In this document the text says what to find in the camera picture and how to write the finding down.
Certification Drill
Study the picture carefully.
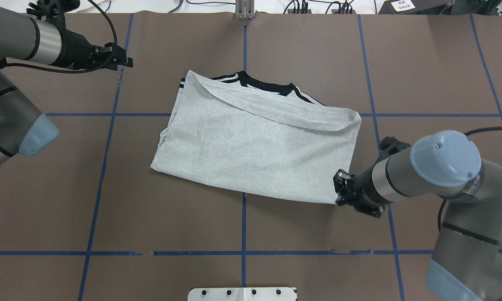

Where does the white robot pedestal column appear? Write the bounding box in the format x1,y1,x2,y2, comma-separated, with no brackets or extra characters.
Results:
187,286,298,301

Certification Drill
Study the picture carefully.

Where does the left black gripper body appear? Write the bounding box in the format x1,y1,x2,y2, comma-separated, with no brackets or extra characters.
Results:
59,29,109,71

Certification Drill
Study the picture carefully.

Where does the aluminium frame post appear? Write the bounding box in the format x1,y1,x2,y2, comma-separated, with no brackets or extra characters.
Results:
235,0,256,20

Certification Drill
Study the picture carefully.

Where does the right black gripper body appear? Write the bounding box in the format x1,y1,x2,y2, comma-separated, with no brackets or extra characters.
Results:
334,163,390,218

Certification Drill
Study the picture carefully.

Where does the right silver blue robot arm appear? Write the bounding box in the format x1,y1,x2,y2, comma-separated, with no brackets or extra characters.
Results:
333,130,502,301

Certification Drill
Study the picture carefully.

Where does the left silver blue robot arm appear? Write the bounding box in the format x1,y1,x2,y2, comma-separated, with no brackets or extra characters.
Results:
0,0,134,168

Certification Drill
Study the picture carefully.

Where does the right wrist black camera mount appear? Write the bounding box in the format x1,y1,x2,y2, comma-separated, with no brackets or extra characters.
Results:
376,137,411,162

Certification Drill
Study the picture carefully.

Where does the grey cartoon print t-shirt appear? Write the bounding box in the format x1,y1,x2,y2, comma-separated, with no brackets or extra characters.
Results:
150,71,362,204

